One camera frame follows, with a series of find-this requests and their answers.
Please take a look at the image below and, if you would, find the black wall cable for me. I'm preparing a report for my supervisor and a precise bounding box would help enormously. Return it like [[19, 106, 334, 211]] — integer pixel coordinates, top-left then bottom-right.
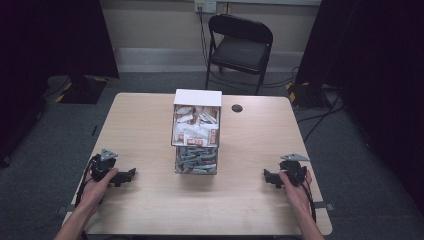
[[197, 5, 214, 73]]

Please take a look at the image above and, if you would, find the black stand base striped tape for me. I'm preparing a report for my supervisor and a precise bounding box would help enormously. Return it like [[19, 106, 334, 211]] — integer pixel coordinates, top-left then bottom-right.
[[284, 81, 334, 109], [46, 74, 110, 105]]

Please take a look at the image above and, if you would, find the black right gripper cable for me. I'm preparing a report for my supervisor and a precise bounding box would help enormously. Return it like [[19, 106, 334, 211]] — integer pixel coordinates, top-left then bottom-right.
[[299, 176, 318, 224]]

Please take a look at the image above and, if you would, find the grey table clamp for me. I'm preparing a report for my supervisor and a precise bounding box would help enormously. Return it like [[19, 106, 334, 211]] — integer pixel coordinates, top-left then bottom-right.
[[55, 203, 76, 216], [313, 201, 335, 212]]

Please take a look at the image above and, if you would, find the person's right hand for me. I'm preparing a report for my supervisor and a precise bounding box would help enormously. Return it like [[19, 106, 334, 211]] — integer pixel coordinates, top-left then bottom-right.
[[278, 169, 313, 218]]

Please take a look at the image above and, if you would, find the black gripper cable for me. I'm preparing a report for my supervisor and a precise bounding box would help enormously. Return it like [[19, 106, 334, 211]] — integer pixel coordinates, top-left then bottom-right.
[[74, 155, 101, 208], [299, 176, 318, 224]]

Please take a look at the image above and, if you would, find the pile of white brown packets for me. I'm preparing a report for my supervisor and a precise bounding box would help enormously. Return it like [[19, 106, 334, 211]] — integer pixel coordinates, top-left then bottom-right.
[[173, 105, 220, 148]]

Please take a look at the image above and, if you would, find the black folding chair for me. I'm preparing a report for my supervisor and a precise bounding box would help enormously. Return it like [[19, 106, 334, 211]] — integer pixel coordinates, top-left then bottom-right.
[[204, 13, 274, 96]]

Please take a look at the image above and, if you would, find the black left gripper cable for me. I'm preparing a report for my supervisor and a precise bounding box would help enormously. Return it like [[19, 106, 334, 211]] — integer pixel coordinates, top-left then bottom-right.
[[74, 155, 101, 208]]

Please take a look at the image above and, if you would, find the pile of grey packets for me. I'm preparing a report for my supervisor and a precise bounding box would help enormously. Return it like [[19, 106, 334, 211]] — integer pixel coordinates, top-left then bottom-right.
[[175, 146, 218, 175]]

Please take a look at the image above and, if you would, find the white box of packets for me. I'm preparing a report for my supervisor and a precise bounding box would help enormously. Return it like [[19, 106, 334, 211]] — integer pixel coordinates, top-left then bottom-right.
[[170, 88, 223, 176]]

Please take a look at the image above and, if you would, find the black floor cable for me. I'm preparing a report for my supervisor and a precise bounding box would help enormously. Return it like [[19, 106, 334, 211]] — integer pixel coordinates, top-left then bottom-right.
[[293, 89, 348, 144]]

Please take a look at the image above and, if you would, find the black curtain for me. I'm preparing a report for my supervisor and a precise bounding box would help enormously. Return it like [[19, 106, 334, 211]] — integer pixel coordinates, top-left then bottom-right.
[[0, 0, 120, 168], [294, 0, 424, 214]]

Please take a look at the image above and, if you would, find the white wall outlet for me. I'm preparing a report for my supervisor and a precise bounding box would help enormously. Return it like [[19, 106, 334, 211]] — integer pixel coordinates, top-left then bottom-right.
[[194, 0, 218, 14]]

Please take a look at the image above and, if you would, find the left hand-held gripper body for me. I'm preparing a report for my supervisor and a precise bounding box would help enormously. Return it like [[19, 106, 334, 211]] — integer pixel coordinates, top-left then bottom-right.
[[89, 148, 119, 183]]

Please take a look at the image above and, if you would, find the person's left hand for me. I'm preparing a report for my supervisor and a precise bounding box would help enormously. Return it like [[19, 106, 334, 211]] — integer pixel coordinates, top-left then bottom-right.
[[79, 167, 120, 214]]

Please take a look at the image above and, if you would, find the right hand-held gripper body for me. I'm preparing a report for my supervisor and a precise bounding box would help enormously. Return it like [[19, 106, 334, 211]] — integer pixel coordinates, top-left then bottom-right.
[[279, 152, 311, 188]]

